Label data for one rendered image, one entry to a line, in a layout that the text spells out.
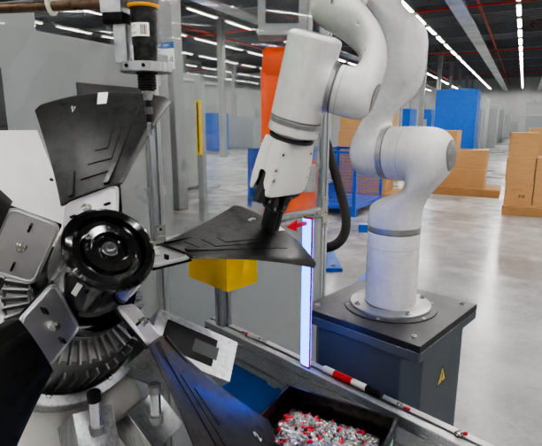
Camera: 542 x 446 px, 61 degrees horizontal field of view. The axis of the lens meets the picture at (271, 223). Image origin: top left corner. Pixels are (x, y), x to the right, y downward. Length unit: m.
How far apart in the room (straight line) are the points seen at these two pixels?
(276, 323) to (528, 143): 6.36
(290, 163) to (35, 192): 0.50
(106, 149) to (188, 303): 1.00
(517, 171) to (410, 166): 6.94
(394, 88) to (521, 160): 6.92
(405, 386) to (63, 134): 0.82
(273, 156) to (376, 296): 0.49
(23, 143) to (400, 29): 0.79
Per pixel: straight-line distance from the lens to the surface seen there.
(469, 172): 9.70
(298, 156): 0.77
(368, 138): 1.07
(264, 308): 1.96
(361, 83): 0.72
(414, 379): 1.07
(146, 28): 0.69
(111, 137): 0.80
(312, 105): 0.74
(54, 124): 0.87
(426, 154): 1.01
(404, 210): 1.05
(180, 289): 1.66
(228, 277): 1.11
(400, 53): 1.05
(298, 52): 0.73
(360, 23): 0.80
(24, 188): 0.99
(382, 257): 1.08
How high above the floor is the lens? 1.38
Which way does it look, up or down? 12 degrees down
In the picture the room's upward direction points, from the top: straight up
